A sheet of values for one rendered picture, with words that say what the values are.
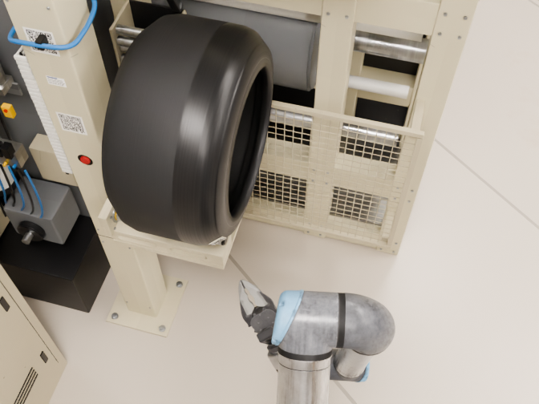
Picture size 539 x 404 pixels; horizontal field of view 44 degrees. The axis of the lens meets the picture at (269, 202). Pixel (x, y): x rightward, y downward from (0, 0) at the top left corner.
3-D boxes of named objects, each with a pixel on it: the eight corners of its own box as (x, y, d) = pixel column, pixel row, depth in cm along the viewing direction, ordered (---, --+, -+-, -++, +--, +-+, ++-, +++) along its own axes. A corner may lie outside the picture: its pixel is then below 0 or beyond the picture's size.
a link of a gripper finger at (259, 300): (241, 276, 183) (258, 304, 184) (241, 281, 177) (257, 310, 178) (251, 270, 182) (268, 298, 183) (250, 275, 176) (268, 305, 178)
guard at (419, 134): (175, 199, 278) (150, 78, 221) (176, 195, 279) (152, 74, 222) (390, 249, 265) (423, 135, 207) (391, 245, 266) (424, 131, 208)
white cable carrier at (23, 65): (62, 171, 205) (13, 55, 166) (69, 159, 208) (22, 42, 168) (75, 175, 205) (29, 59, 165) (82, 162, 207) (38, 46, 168)
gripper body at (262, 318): (246, 309, 186) (268, 345, 187) (245, 318, 177) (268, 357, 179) (270, 295, 185) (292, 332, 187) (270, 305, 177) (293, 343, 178)
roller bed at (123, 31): (126, 97, 229) (108, 29, 205) (141, 66, 237) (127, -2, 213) (180, 108, 226) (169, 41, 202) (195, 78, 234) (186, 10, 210)
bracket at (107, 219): (103, 235, 204) (96, 217, 196) (151, 137, 226) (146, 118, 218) (114, 237, 204) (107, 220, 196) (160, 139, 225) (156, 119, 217)
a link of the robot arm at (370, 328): (403, 288, 138) (366, 349, 201) (342, 285, 139) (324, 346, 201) (404, 345, 134) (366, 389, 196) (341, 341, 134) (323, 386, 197)
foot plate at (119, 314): (106, 321, 280) (105, 319, 278) (130, 267, 295) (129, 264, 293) (166, 337, 276) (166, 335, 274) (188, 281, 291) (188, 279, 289)
